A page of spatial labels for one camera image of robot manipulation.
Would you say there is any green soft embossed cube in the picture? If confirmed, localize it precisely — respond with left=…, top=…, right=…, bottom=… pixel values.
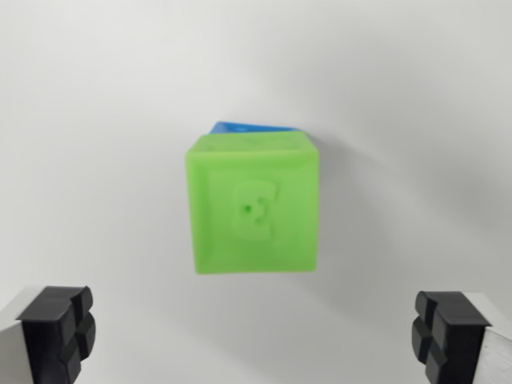
left=184, top=130, right=321, bottom=277

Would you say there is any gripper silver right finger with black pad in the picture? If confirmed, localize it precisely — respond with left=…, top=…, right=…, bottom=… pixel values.
left=410, top=290, right=512, bottom=384

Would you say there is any blue soft embossed cube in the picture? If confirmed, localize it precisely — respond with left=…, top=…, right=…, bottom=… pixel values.
left=207, top=120, right=301, bottom=136

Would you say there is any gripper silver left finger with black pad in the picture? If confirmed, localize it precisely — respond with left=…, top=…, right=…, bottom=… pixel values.
left=0, top=285, right=98, bottom=384

